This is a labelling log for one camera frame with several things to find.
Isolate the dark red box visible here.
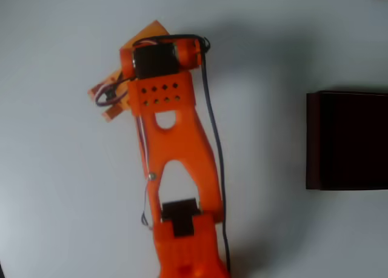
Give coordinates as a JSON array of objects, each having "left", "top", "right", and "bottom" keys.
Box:
[{"left": 306, "top": 90, "right": 388, "bottom": 191}]

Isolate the black cable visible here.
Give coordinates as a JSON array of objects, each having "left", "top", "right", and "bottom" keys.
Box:
[{"left": 132, "top": 33, "right": 233, "bottom": 273}]

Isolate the purple wire loop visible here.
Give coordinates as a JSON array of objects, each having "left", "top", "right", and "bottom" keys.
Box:
[{"left": 95, "top": 78, "right": 132, "bottom": 108}]

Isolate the light orange camera mount bracket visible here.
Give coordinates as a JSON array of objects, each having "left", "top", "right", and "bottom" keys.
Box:
[{"left": 87, "top": 73, "right": 132, "bottom": 124}]

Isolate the white servo wire bundle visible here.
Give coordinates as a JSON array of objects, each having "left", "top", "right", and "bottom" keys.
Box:
[{"left": 136, "top": 114, "right": 157, "bottom": 230}]

